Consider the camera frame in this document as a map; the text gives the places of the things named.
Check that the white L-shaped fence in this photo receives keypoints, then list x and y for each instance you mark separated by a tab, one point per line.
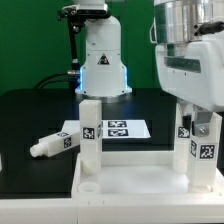
98	210

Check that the white desk tabletop tray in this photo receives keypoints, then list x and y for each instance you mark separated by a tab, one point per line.
142	175

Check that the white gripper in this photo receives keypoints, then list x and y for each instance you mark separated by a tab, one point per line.
197	77

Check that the white marker sheet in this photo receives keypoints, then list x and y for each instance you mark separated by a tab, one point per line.
125	129

